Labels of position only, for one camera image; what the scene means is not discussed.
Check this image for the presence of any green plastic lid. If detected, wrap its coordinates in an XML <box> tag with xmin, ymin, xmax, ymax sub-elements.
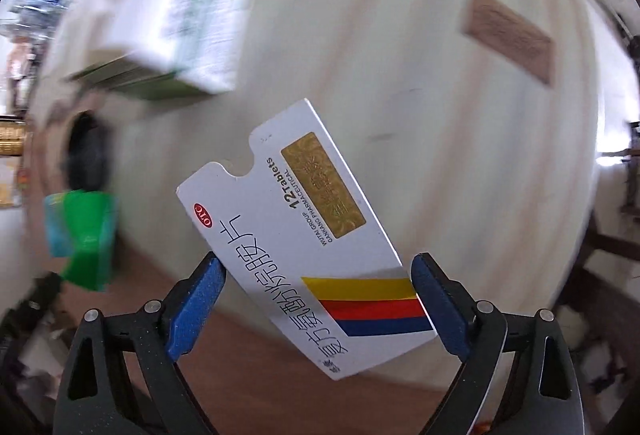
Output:
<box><xmin>60</xmin><ymin>190</ymin><xmax>119</xmax><ymax>292</ymax></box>

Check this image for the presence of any brown card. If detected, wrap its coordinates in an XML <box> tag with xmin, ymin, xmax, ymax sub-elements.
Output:
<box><xmin>462</xmin><ymin>0</ymin><xmax>557</xmax><ymax>88</ymax></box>

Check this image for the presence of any teal paper packet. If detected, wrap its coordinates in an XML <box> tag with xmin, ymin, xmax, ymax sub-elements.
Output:
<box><xmin>44</xmin><ymin>194</ymin><xmax>69</xmax><ymax>259</ymax></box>

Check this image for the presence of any white and green box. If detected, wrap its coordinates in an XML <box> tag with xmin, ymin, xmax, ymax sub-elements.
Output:
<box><xmin>65</xmin><ymin>0</ymin><xmax>253</xmax><ymax>103</ymax></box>

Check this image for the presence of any gold grenade-shaped bottle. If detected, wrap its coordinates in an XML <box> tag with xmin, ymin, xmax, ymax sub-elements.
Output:
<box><xmin>0</xmin><ymin>115</ymin><xmax>26</xmax><ymax>156</ymax></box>

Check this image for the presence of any black round lid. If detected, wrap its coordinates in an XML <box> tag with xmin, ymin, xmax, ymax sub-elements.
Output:
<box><xmin>67</xmin><ymin>112</ymin><xmax>112</xmax><ymax>190</ymax></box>

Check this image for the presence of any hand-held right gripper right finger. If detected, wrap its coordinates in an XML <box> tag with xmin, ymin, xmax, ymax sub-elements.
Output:
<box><xmin>410</xmin><ymin>252</ymin><xmax>586</xmax><ymax>435</ymax></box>

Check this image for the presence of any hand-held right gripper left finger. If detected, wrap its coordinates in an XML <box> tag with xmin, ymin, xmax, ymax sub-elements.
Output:
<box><xmin>52</xmin><ymin>251</ymin><xmax>226</xmax><ymax>435</ymax></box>

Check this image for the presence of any white striped medicine box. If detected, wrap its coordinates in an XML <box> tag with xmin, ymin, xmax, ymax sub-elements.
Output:
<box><xmin>176</xmin><ymin>98</ymin><xmax>439</xmax><ymax>382</ymax></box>

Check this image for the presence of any blue label water bottle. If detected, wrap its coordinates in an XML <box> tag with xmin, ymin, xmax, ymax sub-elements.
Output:
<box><xmin>10</xmin><ymin>0</ymin><xmax>69</xmax><ymax>36</ymax></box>

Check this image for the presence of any brown table mat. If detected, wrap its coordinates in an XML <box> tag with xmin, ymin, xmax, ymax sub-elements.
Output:
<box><xmin>100</xmin><ymin>235</ymin><xmax>481</xmax><ymax>435</ymax></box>

